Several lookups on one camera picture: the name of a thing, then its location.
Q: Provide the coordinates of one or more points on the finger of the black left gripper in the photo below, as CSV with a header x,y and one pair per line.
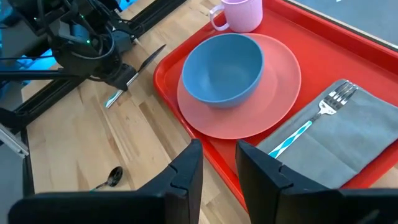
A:
x,y
122,76

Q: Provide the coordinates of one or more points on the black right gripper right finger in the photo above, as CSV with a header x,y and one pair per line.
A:
x,y
273,193

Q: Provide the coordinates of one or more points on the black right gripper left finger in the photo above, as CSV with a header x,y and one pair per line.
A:
x,y
183,186

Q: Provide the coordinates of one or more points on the grey cloth napkin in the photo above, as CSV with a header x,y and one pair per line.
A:
x,y
357,140

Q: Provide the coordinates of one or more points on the pink plastic plate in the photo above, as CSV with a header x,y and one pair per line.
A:
x,y
273,93

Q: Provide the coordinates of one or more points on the blue plastic bowl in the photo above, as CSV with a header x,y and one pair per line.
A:
x,y
224,68

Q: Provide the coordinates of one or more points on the pink plastic mug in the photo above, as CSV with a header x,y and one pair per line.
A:
x,y
242,15

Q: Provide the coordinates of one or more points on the red plastic tray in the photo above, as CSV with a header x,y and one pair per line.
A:
x,y
326,62

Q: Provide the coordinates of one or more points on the silver aluminium extrusion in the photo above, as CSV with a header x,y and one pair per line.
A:
x,y
12,141

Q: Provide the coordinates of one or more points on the black table frame rail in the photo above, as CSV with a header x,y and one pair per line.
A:
x,y
40,99

